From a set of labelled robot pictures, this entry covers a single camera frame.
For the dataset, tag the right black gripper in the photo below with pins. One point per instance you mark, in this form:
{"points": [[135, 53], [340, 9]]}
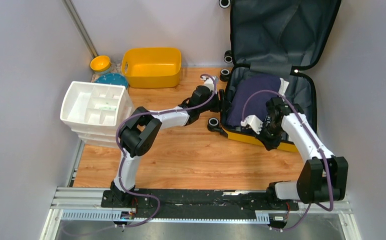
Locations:
{"points": [[269, 145]]}

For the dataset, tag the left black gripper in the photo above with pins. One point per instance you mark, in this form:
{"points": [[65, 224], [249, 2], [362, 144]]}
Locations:
{"points": [[224, 105]]}

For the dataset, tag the navy blue garment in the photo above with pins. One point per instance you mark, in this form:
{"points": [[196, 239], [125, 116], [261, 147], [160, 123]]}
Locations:
{"points": [[251, 97]]}

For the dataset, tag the yellow plastic basket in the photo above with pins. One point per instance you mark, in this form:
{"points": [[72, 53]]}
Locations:
{"points": [[152, 67]]}

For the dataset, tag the yellow Pikachu suitcase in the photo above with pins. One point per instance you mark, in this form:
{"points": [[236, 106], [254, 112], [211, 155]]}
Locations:
{"points": [[282, 38]]}

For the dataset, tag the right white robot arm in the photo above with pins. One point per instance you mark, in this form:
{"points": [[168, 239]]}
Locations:
{"points": [[323, 177]]}

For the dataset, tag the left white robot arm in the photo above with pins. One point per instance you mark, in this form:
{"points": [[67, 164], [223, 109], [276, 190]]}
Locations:
{"points": [[137, 133]]}

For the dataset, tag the white folded garment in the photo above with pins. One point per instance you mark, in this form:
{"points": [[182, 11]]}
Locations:
{"points": [[283, 86]]}

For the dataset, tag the teal dotted plate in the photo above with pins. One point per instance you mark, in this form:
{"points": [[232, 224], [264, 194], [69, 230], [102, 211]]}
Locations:
{"points": [[112, 79]]}

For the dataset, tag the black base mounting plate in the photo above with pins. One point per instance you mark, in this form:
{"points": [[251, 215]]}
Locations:
{"points": [[191, 204]]}

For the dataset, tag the patterned cloth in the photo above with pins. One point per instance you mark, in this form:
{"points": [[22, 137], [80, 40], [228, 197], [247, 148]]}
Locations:
{"points": [[114, 68]]}

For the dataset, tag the white plastic drawer organizer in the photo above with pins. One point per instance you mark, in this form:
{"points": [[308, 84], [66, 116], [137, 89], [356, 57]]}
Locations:
{"points": [[94, 111]]}

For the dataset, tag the yellow bowl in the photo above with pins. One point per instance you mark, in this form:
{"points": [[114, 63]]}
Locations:
{"points": [[100, 63]]}

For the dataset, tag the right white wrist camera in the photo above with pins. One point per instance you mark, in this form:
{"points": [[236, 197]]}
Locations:
{"points": [[252, 122]]}

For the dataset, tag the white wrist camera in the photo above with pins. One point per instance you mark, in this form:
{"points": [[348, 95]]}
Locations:
{"points": [[252, 122], [209, 82]]}

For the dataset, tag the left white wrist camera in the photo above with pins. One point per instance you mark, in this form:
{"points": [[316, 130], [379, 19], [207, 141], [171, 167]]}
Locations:
{"points": [[209, 82]]}

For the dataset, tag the aluminium frame rail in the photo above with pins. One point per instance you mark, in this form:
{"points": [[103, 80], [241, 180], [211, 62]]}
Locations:
{"points": [[198, 179]]}

